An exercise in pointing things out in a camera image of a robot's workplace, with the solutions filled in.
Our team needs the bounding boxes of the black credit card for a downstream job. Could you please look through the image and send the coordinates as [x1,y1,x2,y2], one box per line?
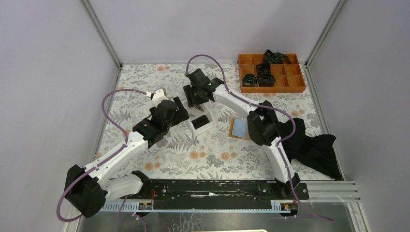
[191,115,210,130]

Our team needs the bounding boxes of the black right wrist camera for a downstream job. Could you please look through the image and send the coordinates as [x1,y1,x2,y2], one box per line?
[188,69,210,88]

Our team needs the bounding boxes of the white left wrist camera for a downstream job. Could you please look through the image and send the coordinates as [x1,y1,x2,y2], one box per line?
[150,88,168,106]

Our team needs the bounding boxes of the yellow leather card holder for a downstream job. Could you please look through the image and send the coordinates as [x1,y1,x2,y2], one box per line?
[229,118,250,140]

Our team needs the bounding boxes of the dark brown rolled tie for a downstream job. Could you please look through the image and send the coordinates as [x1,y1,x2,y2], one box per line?
[258,72,276,87]

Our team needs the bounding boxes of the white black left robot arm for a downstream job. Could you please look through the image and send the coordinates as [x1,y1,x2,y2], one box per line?
[64,97,189,218]

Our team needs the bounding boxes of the blue yellow rolled tie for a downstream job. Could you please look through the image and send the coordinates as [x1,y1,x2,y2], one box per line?
[242,73,259,87]

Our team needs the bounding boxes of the white card box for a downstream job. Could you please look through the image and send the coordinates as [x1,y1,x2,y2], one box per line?
[186,104,215,136]

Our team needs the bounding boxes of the orange wooden divided tray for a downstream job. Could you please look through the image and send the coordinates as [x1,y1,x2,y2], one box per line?
[238,53,306,93]

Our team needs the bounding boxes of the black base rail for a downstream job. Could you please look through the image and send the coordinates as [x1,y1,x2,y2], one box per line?
[128,179,309,210]

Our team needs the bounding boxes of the black cloth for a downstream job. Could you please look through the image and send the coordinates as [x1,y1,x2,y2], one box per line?
[282,118,343,180]

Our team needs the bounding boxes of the floral patterned table mat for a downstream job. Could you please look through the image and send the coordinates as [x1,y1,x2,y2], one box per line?
[92,63,334,181]

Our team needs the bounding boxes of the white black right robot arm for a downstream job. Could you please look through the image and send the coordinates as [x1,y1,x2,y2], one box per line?
[183,77,300,199]

